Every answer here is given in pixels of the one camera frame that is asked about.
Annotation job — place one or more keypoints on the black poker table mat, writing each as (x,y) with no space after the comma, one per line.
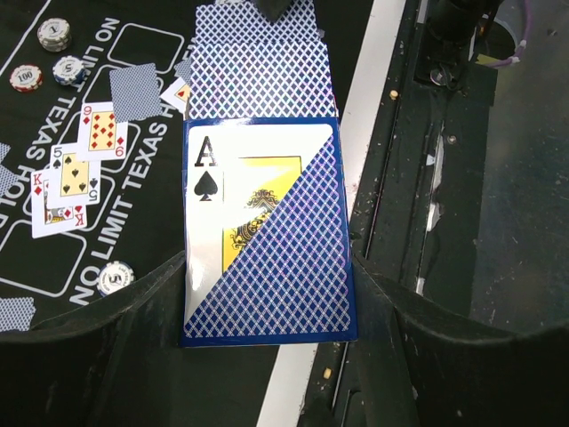
(139,218)

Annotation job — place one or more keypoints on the king of diamonds card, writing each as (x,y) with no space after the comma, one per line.
(48,221)

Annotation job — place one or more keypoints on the red face up card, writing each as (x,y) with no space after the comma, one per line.
(176,95)

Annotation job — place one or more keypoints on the grey white chip right lower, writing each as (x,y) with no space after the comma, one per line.
(54,35)

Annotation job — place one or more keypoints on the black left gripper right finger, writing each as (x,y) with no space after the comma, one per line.
(422,365)

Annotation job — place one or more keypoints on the blue playing card deck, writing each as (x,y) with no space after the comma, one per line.
(267,228)

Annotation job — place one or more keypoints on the grey white chip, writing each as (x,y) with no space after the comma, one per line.
(54,35)
(26,78)

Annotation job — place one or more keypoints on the blue white 5 chip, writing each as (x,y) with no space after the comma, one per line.
(114,276)
(69,70)

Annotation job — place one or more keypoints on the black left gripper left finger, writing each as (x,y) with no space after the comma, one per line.
(72,369)

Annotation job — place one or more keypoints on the blue back card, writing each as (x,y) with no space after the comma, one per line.
(7,177)
(184,70)
(16,314)
(135,93)

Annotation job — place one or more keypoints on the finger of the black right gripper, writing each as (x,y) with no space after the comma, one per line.
(272,10)

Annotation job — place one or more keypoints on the nine of diamonds card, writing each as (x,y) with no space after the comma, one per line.
(100,136)

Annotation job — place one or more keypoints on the blue back card being drawn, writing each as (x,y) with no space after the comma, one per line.
(243,23)

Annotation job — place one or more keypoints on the five of spades card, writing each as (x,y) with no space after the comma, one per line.
(72,181)

